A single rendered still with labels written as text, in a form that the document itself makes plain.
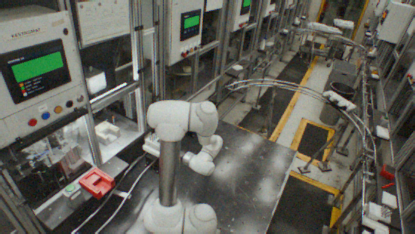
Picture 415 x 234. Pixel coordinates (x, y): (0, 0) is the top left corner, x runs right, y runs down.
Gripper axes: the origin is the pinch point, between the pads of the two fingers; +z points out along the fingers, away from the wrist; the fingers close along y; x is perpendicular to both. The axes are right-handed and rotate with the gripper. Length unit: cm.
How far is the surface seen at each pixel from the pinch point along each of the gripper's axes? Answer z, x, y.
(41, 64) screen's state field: 16, 55, 74
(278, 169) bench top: -78, -50, -21
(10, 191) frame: 19, 84, 23
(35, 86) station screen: 16, 60, 67
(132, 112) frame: 35.5, -8.2, 6.8
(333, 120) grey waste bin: -123, -261, -75
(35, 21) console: 19, 52, 90
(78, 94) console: 18, 41, 53
